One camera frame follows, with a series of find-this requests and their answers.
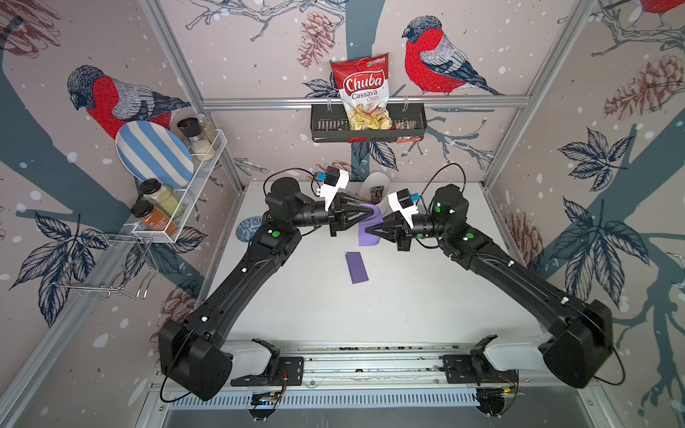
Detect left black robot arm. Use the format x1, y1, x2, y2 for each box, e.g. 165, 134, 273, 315
158, 178, 374, 401

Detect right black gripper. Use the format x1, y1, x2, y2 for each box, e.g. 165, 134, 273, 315
366, 211, 451, 254

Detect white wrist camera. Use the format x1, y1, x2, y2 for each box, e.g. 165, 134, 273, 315
317, 166, 350, 210
387, 188, 419, 228

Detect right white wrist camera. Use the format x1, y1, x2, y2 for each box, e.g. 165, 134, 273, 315
387, 188, 419, 228

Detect black hanging wire basket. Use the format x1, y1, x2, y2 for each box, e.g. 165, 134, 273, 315
310, 103, 427, 143

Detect red Chuba chips bag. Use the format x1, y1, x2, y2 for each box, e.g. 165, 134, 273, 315
331, 53, 392, 131

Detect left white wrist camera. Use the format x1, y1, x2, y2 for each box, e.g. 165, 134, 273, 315
317, 166, 350, 210

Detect green sauce jar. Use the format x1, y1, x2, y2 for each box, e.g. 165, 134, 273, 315
140, 178, 184, 219

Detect blue white striped plate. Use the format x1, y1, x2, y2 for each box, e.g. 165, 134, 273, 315
115, 121, 194, 189

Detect black lid spice grinder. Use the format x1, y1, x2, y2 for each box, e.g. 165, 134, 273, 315
177, 117, 216, 161

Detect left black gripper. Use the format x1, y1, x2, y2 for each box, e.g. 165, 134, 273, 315
288, 193, 371, 239

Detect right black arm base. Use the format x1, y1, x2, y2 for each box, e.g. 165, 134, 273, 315
442, 335, 519, 385

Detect white wire wall shelf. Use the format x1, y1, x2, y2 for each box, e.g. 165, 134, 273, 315
132, 130, 228, 244

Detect blue patterned bowl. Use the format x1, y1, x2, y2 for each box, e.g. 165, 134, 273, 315
235, 216, 262, 243

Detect orange sauce jar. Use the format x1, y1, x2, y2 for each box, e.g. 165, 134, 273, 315
130, 199, 179, 238

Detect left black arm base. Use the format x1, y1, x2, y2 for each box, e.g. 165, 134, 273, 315
223, 339, 304, 387

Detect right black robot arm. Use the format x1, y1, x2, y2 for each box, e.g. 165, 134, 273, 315
366, 184, 614, 389

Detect small seed spice jar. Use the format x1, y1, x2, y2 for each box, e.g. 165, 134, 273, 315
196, 114, 221, 150

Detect white utensil cup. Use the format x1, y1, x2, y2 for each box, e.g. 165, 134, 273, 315
358, 172, 391, 205

